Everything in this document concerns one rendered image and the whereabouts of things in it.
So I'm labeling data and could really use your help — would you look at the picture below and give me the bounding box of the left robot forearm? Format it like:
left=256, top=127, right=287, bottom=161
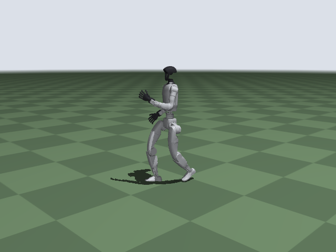
left=150, top=99, right=171, bottom=110

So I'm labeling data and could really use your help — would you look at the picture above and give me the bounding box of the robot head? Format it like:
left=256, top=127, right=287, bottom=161
left=163, top=66, right=177, bottom=85

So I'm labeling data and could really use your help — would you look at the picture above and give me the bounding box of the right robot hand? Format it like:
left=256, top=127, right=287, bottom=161
left=148, top=110, right=161, bottom=124

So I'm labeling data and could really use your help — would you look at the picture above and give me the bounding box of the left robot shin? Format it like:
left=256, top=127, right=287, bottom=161
left=173, top=153, right=192, bottom=172

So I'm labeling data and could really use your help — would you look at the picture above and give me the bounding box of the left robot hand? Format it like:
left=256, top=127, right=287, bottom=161
left=139, top=90, right=155, bottom=103

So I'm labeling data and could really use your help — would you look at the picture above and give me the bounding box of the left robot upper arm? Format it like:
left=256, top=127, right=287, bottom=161
left=167, top=86, right=178, bottom=111

